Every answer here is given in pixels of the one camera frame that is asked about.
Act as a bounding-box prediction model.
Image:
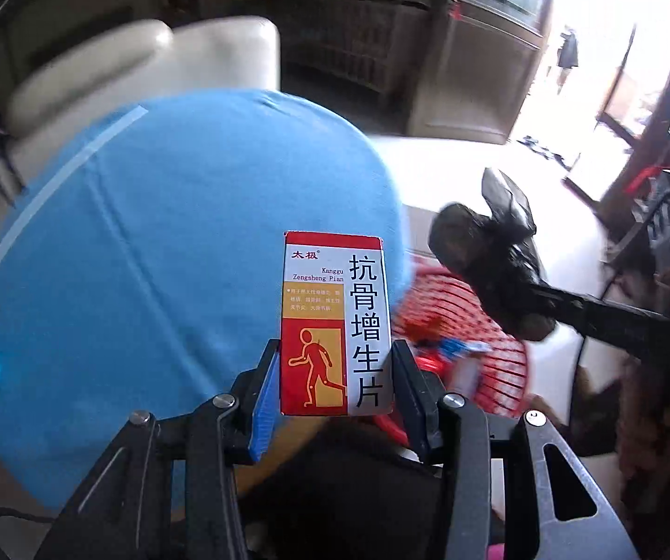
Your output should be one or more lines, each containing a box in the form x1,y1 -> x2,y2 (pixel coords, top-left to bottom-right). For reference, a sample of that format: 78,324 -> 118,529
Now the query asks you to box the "red wrapper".
413,350 -> 449,375

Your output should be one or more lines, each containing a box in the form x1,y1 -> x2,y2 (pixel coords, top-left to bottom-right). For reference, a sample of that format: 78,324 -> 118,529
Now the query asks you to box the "blue cloth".
0,89 -> 409,523

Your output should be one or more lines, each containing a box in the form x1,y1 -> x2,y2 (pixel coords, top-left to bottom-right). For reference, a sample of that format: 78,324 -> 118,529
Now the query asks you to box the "dark patterned cloth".
615,356 -> 670,538

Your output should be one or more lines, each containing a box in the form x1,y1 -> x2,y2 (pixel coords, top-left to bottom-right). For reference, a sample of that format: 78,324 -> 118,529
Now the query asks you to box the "red and white medicine box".
279,231 -> 394,418

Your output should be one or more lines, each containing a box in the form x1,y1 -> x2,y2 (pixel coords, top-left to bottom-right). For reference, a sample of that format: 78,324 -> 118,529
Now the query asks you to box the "wooden glass-panel door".
411,0 -> 558,147

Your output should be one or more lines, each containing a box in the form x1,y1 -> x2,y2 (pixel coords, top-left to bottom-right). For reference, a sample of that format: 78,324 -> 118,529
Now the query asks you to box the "black plastic bag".
428,167 -> 558,342

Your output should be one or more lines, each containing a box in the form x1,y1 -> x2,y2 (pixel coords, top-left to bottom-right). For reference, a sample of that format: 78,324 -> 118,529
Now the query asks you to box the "beige leather sofa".
0,14 -> 282,304

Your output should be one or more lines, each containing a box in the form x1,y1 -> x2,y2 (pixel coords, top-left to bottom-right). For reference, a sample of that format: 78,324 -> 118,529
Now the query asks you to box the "crumpled blue plastic bag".
428,335 -> 490,363

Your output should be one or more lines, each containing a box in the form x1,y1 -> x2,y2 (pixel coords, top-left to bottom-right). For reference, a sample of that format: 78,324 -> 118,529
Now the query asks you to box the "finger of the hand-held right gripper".
536,283 -> 670,389

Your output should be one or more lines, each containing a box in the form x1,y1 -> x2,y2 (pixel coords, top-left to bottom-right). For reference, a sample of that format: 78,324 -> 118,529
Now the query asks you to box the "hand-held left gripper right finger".
392,338 -> 642,560

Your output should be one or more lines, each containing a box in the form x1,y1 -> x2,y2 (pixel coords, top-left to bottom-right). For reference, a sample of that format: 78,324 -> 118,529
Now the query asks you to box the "red mesh basket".
393,265 -> 530,450

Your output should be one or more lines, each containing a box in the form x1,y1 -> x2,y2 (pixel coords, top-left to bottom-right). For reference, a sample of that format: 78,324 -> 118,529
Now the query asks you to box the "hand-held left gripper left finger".
37,338 -> 282,560

